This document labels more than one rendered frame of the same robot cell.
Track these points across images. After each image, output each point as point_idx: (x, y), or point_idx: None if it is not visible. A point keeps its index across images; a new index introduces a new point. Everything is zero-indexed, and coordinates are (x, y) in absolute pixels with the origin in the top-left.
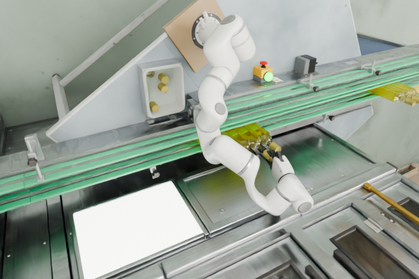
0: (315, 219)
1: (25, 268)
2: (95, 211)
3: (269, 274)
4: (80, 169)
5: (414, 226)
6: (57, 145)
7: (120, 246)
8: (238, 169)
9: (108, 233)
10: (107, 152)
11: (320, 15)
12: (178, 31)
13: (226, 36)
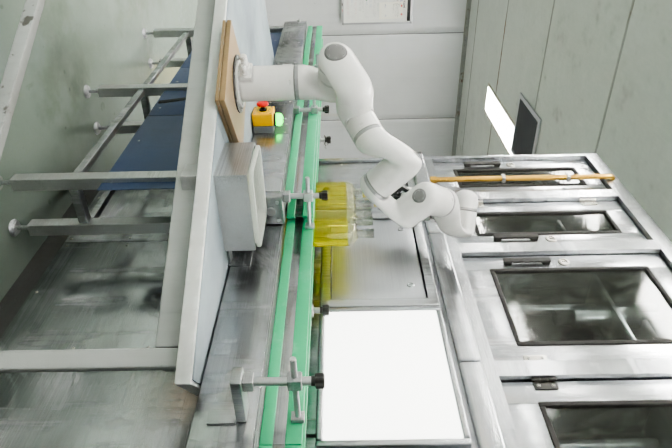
0: None
1: None
2: (334, 409)
3: (500, 289)
4: (302, 365)
5: (487, 185)
6: (211, 384)
7: (420, 392)
8: (451, 207)
9: (390, 401)
10: (277, 328)
11: (258, 16)
12: (229, 97)
13: (363, 71)
